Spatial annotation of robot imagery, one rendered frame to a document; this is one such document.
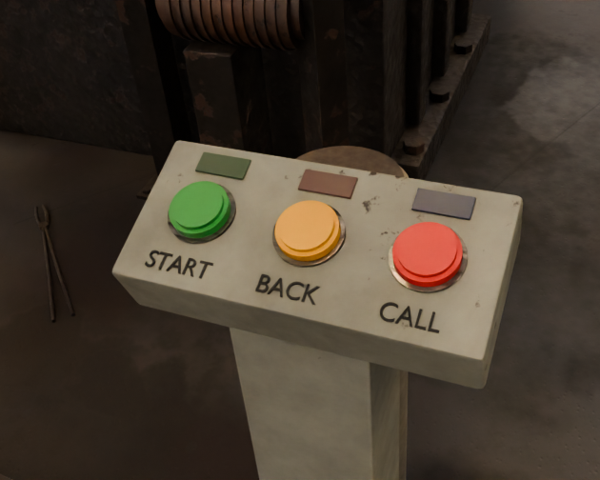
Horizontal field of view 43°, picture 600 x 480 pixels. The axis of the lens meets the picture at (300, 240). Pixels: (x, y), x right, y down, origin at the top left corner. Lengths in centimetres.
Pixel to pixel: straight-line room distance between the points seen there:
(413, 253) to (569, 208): 106
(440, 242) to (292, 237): 9
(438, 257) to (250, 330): 14
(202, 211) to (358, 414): 17
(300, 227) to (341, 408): 13
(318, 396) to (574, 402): 69
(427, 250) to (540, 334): 81
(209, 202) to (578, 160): 121
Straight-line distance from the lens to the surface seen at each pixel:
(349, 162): 68
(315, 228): 46
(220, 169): 52
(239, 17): 108
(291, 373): 52
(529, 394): 117
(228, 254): 48
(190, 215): 49
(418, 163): 146
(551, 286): 133
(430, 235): 45
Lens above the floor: 90
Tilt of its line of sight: 40 degrees down
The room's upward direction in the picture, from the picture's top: 6 degrees counter-clockwise
